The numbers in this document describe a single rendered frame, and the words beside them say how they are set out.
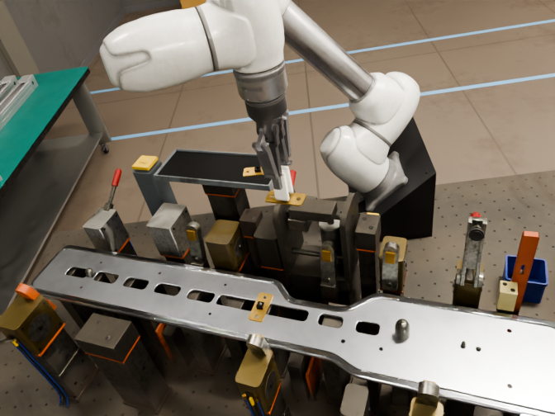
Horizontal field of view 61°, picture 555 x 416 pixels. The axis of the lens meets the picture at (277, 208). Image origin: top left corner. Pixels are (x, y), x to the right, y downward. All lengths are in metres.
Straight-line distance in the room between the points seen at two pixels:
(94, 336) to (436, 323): 0.80
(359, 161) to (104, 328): 0.90
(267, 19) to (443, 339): 0.75
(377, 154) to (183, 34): 0.97
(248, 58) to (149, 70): 0.15
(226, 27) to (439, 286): 1.10
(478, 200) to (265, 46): 1.28
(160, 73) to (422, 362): 0.76
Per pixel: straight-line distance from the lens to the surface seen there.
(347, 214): 1.10
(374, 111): 1.56
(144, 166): 1.50
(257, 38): 0.78
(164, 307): 1.28
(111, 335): 1.24
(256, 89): 0.82
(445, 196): 1.91
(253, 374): 1.04
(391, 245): 1.14
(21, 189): 3.74
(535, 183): 2.02
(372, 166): 1.59
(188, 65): 0.77
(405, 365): 1.08
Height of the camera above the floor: 1.93
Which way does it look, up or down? 40 degrees down
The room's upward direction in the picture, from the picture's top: 12 degrees counter-clockwise
